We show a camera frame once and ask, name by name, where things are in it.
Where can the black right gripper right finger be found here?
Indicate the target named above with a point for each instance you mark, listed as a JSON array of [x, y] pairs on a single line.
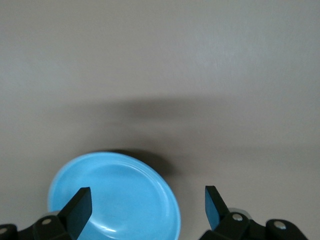
[[215, 215]]

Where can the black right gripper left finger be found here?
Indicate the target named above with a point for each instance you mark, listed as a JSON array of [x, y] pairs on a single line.
[[75, 217]]

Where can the blue plate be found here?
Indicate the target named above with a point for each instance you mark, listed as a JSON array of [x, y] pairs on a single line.
[[125, 195]]

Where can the brown table cover mat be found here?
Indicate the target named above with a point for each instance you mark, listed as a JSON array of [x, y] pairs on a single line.
[[160, 62]]

